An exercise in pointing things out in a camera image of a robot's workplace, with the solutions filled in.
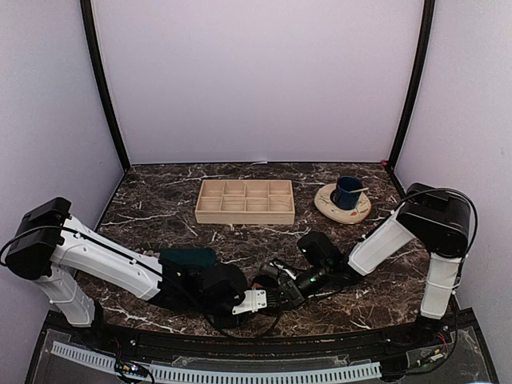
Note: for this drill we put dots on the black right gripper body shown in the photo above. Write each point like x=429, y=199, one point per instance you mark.
x=295, y=292

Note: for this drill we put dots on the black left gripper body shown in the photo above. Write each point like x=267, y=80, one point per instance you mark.
x=234, y=322

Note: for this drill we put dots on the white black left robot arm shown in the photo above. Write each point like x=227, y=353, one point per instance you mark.
x=50, y=242

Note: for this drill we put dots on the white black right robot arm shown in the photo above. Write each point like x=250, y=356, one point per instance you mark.
x=445, y=221

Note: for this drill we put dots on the green christmas bear sock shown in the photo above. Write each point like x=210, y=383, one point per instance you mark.
x=190, y=257

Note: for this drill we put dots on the cream saucer plate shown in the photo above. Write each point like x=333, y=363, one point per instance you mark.
x=325, y=202

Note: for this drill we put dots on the wooden compartment tray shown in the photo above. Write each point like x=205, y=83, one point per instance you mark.
x=246, y=202

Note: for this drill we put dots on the dark blue mug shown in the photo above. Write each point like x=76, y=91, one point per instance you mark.
x=340, y=197

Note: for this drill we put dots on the wooden stirrer stick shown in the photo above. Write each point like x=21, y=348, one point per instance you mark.
x=357, y=191

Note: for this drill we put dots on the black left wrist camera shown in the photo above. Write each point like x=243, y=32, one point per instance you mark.
x=224, y=283

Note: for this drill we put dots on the white slotted cable duct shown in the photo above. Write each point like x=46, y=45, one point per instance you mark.
x=201, y=370

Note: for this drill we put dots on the black front table rail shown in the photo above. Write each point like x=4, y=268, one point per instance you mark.
x=394, y=345

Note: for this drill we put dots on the black left frame post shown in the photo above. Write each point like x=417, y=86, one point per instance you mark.
x=101, y=82

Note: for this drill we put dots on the black frame post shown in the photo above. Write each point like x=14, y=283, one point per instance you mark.
x=414, y=83
x=101, y=82

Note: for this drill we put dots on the black right frame post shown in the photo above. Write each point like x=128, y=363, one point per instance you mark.
x=414, y=83

